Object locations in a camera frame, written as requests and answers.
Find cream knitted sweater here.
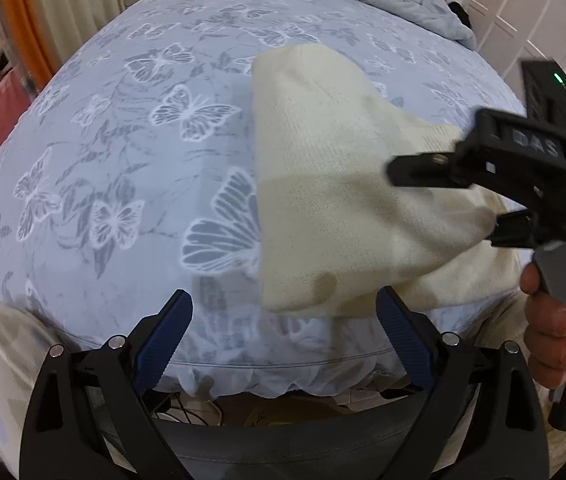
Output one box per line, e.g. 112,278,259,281
251,44,521,318

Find person's right hand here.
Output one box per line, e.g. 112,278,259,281
520,263,566,390

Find orange curtain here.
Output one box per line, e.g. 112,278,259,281
2,0,58,91

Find person's light patterned trousers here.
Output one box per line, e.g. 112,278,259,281
0,302,79,476

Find blue butterfly bed sheet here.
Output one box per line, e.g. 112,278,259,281
0,0,523,398

